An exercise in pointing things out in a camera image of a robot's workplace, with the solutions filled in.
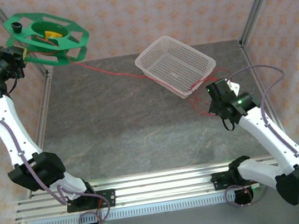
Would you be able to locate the white perforated plastic basket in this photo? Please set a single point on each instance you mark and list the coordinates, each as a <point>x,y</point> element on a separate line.
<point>146,56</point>

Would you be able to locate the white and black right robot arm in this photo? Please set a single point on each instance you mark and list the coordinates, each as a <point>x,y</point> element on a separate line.
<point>269,139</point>

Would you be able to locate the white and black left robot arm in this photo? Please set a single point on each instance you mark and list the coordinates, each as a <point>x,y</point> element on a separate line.
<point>8,130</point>

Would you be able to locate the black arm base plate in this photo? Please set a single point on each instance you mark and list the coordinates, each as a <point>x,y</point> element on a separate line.
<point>219,181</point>
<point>109,198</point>

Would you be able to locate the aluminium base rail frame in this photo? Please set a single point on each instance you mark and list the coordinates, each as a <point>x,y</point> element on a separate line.
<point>163,188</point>

